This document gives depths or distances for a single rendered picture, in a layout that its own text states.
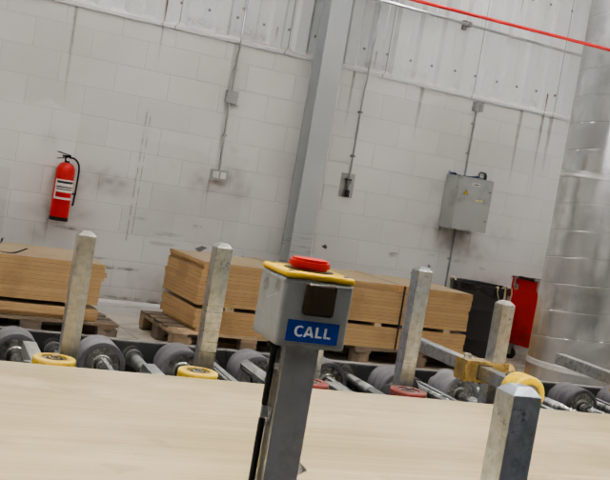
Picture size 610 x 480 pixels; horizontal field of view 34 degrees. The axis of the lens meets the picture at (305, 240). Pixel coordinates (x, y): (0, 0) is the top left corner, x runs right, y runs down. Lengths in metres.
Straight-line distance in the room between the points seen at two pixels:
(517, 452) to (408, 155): 8.29
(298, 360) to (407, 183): 8.41
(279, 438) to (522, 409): 0.27
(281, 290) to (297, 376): 0.09
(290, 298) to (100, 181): 7.29
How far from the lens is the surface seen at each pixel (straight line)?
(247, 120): 8.56
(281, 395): 0.94
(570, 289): 5.22
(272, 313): 0.92
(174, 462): 1.39
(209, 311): 2.05
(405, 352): 2.23
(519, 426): 1.07
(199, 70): 8.41
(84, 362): 2.41
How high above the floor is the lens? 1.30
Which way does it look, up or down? 3 degrees down
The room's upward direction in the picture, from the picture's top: 10 degrees clockwise
